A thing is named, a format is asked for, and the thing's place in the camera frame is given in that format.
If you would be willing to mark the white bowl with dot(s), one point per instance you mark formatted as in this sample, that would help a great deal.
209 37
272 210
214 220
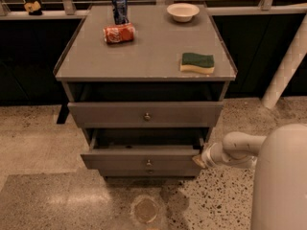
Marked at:
183 12

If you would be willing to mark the green yellow sponge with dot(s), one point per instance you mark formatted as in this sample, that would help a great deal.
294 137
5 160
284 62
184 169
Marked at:
192 62

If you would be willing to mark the grey drawer cabinet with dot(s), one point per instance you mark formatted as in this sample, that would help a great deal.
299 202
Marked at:
146 69

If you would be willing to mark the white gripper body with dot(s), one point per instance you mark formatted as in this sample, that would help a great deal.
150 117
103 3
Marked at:
207 155

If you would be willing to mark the blue soda can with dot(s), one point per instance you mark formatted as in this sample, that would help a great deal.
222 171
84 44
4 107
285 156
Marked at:
120 11

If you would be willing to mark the small yellow black object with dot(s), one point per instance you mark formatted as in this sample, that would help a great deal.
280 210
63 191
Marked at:
33 8

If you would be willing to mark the orange soda can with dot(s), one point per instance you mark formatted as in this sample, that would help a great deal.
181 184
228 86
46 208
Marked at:
119 33

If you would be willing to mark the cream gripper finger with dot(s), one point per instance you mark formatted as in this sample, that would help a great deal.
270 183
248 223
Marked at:
197 159

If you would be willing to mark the white diagonal pipe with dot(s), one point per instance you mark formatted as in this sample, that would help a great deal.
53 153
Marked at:
288 66

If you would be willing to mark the grey bottom drawer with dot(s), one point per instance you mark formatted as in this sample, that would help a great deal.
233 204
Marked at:
150 172

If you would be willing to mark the grey drawer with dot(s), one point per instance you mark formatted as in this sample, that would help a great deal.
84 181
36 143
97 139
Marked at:
146 114
150 172
144 149

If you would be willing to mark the metal railing ledge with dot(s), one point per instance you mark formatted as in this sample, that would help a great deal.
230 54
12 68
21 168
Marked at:
41 14

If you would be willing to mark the grey top drawer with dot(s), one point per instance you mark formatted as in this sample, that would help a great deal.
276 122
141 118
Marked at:
146 114

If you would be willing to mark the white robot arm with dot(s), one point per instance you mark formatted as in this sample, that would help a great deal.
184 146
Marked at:
279 200

